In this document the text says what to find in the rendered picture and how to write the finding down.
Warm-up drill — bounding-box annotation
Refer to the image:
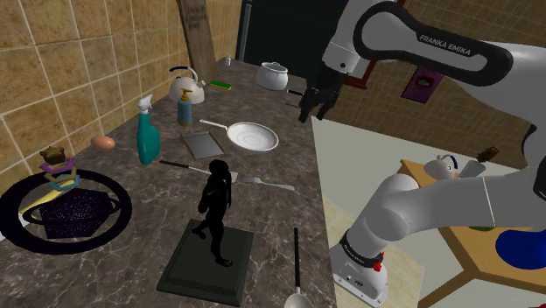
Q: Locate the teal spray bottle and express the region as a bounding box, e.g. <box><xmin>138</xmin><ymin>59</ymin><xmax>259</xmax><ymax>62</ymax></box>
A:
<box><xmin>136</xmin><ymin>94</ymin><xmax>162</xmax><ymax>166</ymax></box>

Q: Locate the black round ring tray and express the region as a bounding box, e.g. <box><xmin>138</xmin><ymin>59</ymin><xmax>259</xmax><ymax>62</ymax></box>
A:
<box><xmin>0</xmin><ymin>168</ymin><xmax>134</xmax><ymax>256</ymax></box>

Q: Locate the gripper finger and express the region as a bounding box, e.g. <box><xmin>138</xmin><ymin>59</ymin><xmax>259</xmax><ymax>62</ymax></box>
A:
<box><xmin>297</xmin><ymin>87</ymin><xmax>320</xmax><ymax>124</ymax></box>
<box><xmin>315</xmin><ymin>91</ymin><xmax>341</xmax><ymax>122</ymax></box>

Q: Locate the brown egg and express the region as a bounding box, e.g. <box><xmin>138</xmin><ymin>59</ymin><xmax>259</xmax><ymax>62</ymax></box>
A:
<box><xmin>89</xmin><ymin>135</ymin><xmax>117</xmax><ymax>151</ymax></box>

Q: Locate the purple wall picture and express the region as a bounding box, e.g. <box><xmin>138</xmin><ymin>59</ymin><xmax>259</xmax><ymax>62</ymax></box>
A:
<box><xmin>400</xmin><ymin>65</ymin><xmax>445</xmax><ymax>105</ymax></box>

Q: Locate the dark speckled hexagon plate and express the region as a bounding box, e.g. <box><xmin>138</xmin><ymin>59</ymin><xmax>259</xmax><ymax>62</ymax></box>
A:
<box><xmin>38</xmin><ymin>188</ymin><xmax>115</xmax><ymax>240</ymax></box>

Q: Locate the grey fork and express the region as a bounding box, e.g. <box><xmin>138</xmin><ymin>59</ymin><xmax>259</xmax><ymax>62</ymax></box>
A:
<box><xmin>242</xmin><ymin>176</ymin><xmax>297</xmax><ymax>193</ymax></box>

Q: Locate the black-handled spatula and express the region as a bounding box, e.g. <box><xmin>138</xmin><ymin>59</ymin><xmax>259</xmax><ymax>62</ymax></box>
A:
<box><xmin>158</xmin><ymin>159</ymin><xmax>240</xmax><ymax>183</ymax></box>

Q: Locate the wooden table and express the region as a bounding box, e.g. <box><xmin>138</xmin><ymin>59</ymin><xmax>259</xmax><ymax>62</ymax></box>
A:
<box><xmin>398</xmin><ymin>145</ymin><xmax>546</xmax><ymax>308</ymax></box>

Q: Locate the coloured hexagon ring stack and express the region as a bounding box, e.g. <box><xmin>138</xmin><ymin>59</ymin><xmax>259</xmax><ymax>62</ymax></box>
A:
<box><xmin>38</xmin><ymin>145</ymin><xmax>81</xmax><ymax>193</ymax></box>

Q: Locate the white frying pan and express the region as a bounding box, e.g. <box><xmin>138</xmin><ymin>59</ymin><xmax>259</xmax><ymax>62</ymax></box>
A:
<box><xmin>199</xmin><ymin>118</ymin><xmax>281</xmax><ymax>153</ymax></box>

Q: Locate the red wall picture frame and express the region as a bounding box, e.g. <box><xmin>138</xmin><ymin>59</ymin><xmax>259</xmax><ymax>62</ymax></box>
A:
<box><xmin>344</xmin><ymin>59</ymin><xmax>380</xmax><ymax>91</ymax></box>

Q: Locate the white kettle with blue handle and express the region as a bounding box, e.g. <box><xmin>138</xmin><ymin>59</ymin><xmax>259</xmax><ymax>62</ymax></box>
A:
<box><xmin>168</xmin><ymin>66</ymin><xmax>207</xmax><ymax>105</ymax></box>

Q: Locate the black-handled silver ladle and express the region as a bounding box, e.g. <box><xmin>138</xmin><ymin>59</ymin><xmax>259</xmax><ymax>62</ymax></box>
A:
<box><xmin>283</xmin><ymin>227</ymin><xmax>315</xmax><ymax>308</ymax></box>

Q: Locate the black figure on dark base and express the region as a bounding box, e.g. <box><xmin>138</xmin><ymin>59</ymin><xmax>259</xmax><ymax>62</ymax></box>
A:
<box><xmin>155</xmin><ymin>158</ymin><xmax>256</xmax><ymax>308</ymax></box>

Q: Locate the wooden board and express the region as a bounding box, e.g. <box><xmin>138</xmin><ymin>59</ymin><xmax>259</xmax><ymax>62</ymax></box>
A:
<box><xmin>176</xmin><ymin>0</ymin><xmax>218</xmax><ymax>83</ymax></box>

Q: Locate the grey baking tray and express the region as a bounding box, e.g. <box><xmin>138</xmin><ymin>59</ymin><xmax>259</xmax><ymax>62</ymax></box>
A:
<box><xmin>179</xmin><ymin>129</ymin><xmax>226</xmax><ymax>161</ymax></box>

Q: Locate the black refrigerator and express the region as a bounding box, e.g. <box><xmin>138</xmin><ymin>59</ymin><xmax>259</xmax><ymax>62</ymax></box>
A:
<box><xmin>234</xmin><ymin>0</ymin><xmax>352</xmax><ymax>83</ymax></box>

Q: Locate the white pot with lid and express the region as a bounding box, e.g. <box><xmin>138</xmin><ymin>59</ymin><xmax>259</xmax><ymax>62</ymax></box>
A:
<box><xmin>255</xmin><ymin>61</ymin><xmax>290</xmax><ymax>92</ymax></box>

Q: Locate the blue soap dispenser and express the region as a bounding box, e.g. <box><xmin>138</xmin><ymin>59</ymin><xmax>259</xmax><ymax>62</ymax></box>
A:
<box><xmin>177</xmin><ymin>87</ymin><xmax>194</xmax><ymax>129</ymax></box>

